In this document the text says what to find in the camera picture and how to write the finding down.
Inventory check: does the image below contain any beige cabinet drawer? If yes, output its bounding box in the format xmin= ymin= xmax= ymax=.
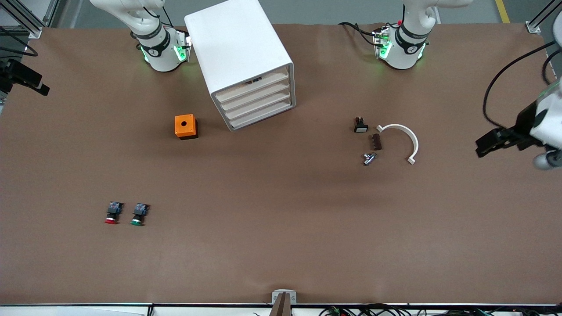
xmin=228 ymin=101 xmax=294 ymax=130
xmin=219 ymin=82 xmax=291 ymax=112
xmin=214 ymin=68 xmax=290 ymax=104
xmin=223 ymin=91 xmax=292 ymax=120

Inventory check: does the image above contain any white drawer cabinet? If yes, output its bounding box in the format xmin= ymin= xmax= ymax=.
xmin=184 ymin=0 xmax=296 ymax=132

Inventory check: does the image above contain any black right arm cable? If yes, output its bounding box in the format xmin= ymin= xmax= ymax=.
xmin=0 ymin=26 xmax=39 ymax=57

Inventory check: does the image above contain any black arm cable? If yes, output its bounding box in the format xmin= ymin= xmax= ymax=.
xmin=0 ymin=26 xmax=39 ymax=57
xmin=483 ymin=40 xmax=558 ymax=130

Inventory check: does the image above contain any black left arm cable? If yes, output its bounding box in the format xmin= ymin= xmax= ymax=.
xmin=483 ymin=40 xmax=558 ymax=130

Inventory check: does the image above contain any aluminium frame profile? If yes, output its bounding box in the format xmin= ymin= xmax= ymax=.
xmin=526 ymin=0 xmax=562 ymax=34
xmin=0 ymin=0 xmax=60 ymax=39

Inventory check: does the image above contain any white curved plastic bracket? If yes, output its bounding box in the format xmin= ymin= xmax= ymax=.
xmin=376 ymin=124 xmax=419 ymax=165

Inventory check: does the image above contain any red push button switch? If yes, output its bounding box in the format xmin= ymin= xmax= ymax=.
xmin=104 ymin=201 xmax=124 ymax=225

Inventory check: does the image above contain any orange button enclosure box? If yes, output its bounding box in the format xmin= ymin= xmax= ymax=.
xmin=174 ymin=114 xmax=198 ymax=140

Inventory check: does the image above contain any green push button switch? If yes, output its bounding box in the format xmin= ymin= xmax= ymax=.
xmin=130 ymin=203 xmax=150 ymax=227

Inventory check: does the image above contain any black base power cable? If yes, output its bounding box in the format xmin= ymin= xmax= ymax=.
xmin=338 ymin=21 xmax=380 ymax=47

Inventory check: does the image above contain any black cable bundle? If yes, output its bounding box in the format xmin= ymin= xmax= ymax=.
xmin=318 ymin=303 xmax=562 ymax=316

